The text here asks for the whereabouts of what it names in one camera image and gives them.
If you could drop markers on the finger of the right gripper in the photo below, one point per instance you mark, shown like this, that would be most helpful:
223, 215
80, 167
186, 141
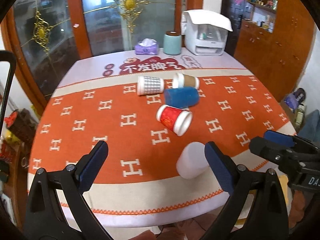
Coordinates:
277, 139

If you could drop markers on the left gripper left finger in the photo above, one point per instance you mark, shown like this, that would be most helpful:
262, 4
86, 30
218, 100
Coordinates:
44, 218

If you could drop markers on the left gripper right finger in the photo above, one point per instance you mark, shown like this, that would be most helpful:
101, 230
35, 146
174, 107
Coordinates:
255, 208

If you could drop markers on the white plastic cup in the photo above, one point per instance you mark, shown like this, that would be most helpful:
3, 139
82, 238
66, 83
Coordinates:
192, 161

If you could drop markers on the red paper cup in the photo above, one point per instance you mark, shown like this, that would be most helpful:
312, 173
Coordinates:
174, 119

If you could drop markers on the blue plastic cup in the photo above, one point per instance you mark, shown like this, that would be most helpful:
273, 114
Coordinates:
181, 97

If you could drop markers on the brown sleeve paper cup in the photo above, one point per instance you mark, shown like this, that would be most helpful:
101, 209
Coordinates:
182, 80

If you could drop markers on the grey checked paper cup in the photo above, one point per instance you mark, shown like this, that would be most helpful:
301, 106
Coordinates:
149, 85

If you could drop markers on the wooden cabinet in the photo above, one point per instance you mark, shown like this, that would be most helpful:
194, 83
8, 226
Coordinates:
278, 58

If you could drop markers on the white countertop appliance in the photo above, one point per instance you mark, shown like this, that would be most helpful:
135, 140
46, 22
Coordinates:
206, 39

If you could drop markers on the orange H-pattern tablecloth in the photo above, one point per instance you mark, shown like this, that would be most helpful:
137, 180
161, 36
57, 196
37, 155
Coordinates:
138, 184

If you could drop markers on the teal cylindrical canister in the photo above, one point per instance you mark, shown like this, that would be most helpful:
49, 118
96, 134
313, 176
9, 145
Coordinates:
172, 43

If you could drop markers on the purple tissue pack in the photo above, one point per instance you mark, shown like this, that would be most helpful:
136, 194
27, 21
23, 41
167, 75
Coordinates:
147, 46

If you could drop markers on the wooden glass door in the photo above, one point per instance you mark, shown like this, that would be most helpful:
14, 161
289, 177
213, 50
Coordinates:
49, 36

